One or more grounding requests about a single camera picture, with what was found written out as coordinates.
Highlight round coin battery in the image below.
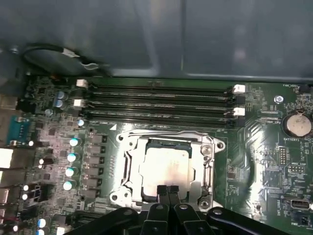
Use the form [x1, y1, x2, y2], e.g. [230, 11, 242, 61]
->
[283, 110, 313, 138]

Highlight RAM slot black clips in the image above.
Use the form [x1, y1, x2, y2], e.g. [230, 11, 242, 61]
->
[84, 110, 242, 127]
[83, 90, 246, 105]

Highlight green motherboard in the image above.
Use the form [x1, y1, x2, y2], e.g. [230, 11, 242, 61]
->
[0, 74, 313, 235]

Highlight blue port connector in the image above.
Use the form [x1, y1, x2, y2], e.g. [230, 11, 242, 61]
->
[6, 114, 36, 145]

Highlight CPU socket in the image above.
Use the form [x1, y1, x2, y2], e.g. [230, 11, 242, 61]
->
[109, 129, 226, 209]

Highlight internal USB port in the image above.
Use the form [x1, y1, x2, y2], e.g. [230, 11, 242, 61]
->
[290, 199, 311, 212]

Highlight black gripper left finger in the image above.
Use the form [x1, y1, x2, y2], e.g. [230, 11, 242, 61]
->
[63, 185, 171, 235]

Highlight thin metal locking lever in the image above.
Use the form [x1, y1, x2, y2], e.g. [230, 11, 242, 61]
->
[121, 130, 216, 147]
[200, 160, 216, 208]

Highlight metal socket cover frame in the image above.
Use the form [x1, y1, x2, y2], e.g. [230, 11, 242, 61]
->
[123, 136, 216, 204]

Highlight silver square CPU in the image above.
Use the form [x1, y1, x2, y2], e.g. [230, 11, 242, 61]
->
[138, 138, 197, 202]

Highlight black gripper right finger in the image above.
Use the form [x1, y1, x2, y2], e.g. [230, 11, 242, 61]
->
[169, 185, 272, 235]

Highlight dark grey PC case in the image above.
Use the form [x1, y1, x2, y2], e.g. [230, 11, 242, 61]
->
[0, 0, 313, 83]

